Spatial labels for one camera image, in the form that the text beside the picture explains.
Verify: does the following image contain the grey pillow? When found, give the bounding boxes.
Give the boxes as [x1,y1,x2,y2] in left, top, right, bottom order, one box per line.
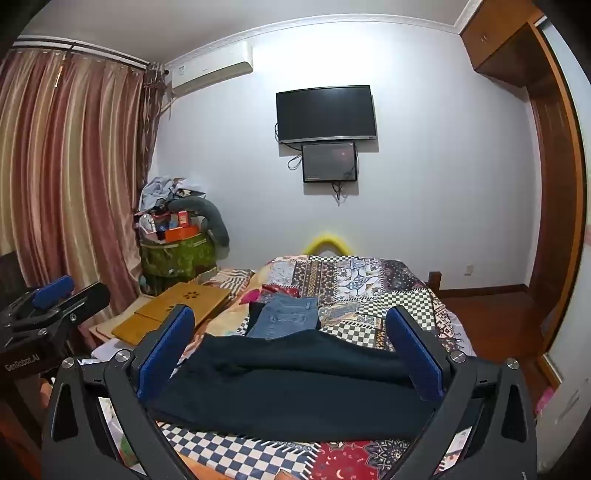
[168,198,230,259]

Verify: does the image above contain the pink object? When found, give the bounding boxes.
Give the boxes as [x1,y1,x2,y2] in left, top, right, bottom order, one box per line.
[534,387,557,418]

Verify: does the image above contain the patchwork bedspread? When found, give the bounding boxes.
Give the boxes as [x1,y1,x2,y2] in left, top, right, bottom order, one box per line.
[92,254,478,480]

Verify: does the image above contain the black wall television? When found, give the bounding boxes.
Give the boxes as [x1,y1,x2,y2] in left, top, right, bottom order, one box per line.
[276,85,378,145]

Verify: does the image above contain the striped pink curtain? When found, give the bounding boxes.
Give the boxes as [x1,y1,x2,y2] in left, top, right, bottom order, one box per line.
[0,46,160,333]

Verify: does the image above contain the green patterned bag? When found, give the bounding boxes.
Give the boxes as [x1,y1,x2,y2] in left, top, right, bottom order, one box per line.
[140,233,218,296]

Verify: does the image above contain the dark teal pants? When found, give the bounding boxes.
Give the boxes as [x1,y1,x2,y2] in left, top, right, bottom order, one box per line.
[145,333,444,439]

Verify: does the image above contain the wooden wardrobe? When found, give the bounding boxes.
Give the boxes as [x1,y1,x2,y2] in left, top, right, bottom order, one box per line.
[459,0,587,370]

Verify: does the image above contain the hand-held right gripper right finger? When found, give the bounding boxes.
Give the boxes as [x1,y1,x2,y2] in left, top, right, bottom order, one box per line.
[385,305,539,480]

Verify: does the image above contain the orange box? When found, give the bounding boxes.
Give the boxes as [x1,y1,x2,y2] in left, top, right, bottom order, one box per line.
[164,225,204,243]

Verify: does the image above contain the blue jeans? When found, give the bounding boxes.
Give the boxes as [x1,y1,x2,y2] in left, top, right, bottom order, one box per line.
[245,295,321,341]

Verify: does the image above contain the pile of pale clothes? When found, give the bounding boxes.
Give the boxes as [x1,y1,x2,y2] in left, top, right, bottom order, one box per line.
[140,175,204,213]

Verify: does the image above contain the curtain rod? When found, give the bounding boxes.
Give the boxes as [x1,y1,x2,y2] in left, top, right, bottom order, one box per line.
[11,39,151,70]

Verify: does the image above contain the yellow curved object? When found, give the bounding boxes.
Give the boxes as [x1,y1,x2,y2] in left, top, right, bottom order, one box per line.
[302,233,350,256]

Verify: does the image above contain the red pink cloth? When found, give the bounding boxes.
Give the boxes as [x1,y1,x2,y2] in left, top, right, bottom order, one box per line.
[247,284,301,305]

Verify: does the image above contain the wooden lap desk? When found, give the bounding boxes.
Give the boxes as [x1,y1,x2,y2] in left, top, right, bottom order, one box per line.
[112,282,232,346]

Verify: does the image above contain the small black monitor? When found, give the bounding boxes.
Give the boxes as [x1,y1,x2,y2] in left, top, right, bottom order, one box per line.
[301,142,358,184]

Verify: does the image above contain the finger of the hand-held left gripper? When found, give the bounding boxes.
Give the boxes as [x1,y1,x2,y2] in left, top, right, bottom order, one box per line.
[7,282,112,336]
[0,275,75,324]

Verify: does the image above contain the white air conditioner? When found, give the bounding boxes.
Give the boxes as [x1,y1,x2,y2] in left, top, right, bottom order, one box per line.
[164,41,254,97]

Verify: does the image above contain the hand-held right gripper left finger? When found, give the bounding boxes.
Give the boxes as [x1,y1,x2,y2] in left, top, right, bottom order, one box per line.
[41,304,204,480]

